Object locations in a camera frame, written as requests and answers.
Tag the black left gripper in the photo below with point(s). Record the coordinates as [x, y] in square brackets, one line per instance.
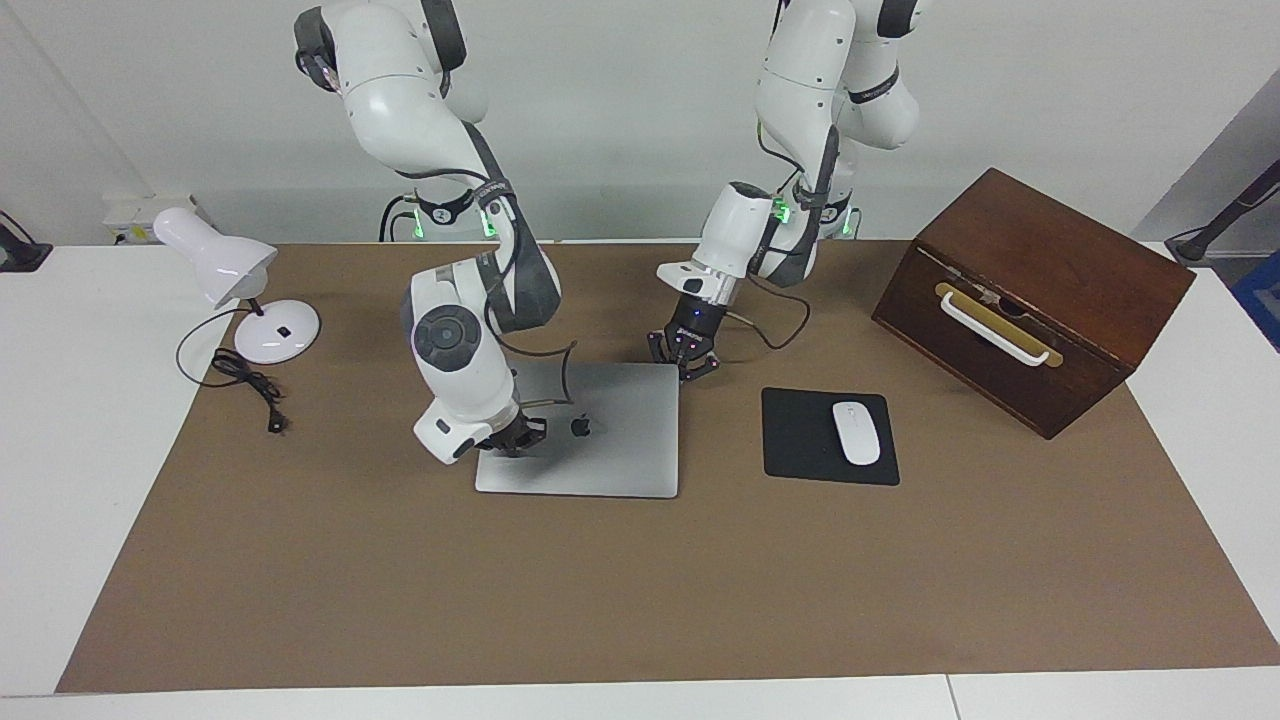
[700, 322]

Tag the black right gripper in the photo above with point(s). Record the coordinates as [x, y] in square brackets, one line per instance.
[505, 428]

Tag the grey aluminium laptop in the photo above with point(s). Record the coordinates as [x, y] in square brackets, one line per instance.
[620, 440]

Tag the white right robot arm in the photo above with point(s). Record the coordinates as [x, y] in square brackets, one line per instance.
[400, 100]

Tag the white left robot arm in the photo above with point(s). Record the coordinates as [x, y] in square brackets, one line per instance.
[810, 70]

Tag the black mouse pad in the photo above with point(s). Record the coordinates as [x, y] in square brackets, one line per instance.
[795, 440]

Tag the brown paper table mat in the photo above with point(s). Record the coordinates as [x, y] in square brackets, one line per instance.
[640, 590]

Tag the white computer mouse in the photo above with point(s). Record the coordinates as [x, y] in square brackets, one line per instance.
[857, 435]

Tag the white desk lamp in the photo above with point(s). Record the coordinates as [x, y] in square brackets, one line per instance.
[225, 260]

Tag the dark brown wooden box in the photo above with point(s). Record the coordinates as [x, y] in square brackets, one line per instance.
[1060, 250]

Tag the black desk clamp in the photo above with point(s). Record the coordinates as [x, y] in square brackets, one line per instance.
[25, 255]

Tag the black tripod stand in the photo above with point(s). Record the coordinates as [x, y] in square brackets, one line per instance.
[1230, 215]

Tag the blue crate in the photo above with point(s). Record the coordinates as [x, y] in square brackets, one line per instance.
[1262, 300]

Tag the white wall power strip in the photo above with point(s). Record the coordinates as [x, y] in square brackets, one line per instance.
[130, 212]

